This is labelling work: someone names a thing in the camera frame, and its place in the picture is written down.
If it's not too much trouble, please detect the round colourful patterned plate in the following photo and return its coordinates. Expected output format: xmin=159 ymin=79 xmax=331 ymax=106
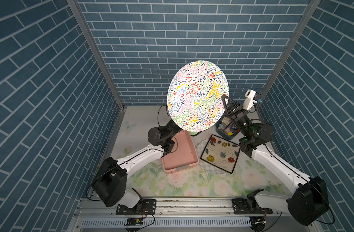
xmin=167 ymin=61 xmax=229 ymax=132

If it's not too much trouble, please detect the square floral plate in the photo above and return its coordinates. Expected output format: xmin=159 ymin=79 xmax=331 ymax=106
xmin=200 ymin=135 xmax=240 ymax=174

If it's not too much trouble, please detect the round checkered plate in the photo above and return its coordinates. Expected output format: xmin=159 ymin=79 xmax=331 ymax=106
xmin=196 ymin=139 xmax=226 ymax=175

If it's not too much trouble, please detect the green grey microfibre cloth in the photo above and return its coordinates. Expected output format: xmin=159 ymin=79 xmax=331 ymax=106
xmin=189 ymin=131 xmax=204 ymax=137

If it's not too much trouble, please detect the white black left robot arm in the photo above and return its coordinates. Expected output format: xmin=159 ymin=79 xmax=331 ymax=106
xmin=91 ymin=120 xmax=183 ymax=208

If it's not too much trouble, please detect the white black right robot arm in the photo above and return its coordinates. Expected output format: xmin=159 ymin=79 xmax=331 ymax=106
xmin=221 ymin=94 xmax=331 ymax=226

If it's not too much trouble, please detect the blue tray of stationery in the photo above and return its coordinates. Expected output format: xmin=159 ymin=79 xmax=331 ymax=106
xmin=215 ymin=116 xmax=240 ymax=140

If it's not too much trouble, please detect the pink perforated plastic basket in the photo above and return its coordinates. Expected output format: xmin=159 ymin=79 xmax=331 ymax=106
xmin=162 ymin=130 xmax=199 ymax=174

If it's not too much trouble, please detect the small green circuit board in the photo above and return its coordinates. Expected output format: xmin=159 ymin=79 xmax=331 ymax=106
xmin=125 ymin=218 xmax=144 ymax=228

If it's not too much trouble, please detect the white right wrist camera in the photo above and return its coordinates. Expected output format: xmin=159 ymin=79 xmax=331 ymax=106
xmin=243 ymin=90 xmax=262 ymax=111

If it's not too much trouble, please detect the aluminium corner post right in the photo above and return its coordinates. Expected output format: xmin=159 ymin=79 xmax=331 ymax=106
xmin=261 ymin=0 xmax=321 ymax=103

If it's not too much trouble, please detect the aluminium corner post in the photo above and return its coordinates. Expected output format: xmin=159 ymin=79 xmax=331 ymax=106
xmin=261 ymin=0 xmax=321 ymax=103
xmin=66 ymin=0 xmax=126 ymax=109

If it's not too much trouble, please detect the aluminium corner post left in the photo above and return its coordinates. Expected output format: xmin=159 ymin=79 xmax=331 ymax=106
xmin=66 ymin=0 xmax=126 ymax=109

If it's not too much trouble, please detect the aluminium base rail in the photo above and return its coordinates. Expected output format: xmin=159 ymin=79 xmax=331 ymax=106
xmin=68 ymin=197 xmax=315 ymax=232

